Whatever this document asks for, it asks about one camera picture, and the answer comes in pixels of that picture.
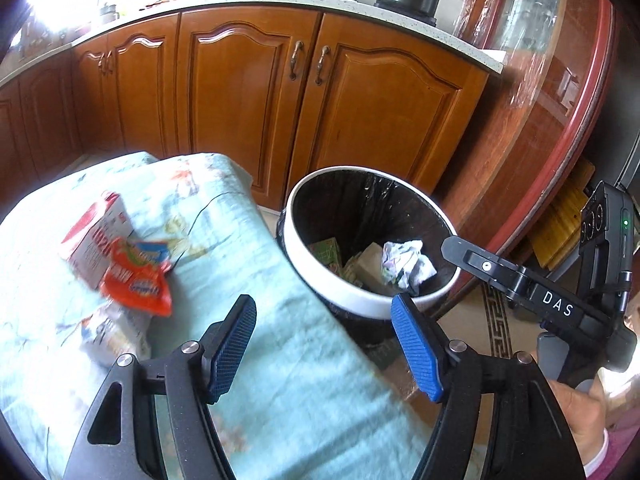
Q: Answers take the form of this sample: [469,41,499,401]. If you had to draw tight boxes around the person's right hand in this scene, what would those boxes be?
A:
[547,377,610,468]

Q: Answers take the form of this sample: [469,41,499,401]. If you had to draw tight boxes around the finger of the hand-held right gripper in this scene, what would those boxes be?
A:
[441,237,532,306]

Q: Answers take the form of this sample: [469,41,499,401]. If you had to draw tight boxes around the green paper box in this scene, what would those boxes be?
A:
[309,238,344,276]

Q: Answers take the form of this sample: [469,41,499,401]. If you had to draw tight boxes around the speckled kitchen countertop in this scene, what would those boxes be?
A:
[0,0,506,86]

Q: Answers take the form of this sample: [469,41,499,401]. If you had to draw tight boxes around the wooden base cabinets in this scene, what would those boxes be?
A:
[0,7,491,211]

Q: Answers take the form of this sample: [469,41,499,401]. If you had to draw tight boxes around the beige paper box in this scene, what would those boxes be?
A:
[344,242,389,291]

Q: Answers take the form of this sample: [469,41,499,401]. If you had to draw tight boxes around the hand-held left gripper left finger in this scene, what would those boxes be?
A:
[62,294,257,480]

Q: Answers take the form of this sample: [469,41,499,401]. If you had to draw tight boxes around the white round trash bin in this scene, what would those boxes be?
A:
[276,164,463,346]

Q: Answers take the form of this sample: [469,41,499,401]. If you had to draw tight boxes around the red orange snack packet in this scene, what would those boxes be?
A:
[99,237,173,317]

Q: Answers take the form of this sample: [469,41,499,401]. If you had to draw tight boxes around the yellow wooden board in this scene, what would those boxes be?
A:
[530,180,594,271]

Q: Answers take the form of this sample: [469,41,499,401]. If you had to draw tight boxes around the white paper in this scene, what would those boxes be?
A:
[381,240,437,296]

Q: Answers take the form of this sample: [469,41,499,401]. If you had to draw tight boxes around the white red carton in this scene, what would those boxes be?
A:
[59,191,135,291]

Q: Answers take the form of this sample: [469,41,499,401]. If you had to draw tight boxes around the person's right forearm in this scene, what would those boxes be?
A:
[582,427,640,480]

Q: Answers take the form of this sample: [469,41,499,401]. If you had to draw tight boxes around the teal floral tablecloth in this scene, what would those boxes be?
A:
[0,151,486,480]

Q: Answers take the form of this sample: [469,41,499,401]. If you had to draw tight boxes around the wooden glass door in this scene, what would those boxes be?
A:
[440,0,617,261]

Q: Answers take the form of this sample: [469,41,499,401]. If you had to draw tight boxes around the white yellow packet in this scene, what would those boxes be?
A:
[80,305,152,367]

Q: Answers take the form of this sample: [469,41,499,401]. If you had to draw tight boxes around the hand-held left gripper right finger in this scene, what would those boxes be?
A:
[391,294,586,480]

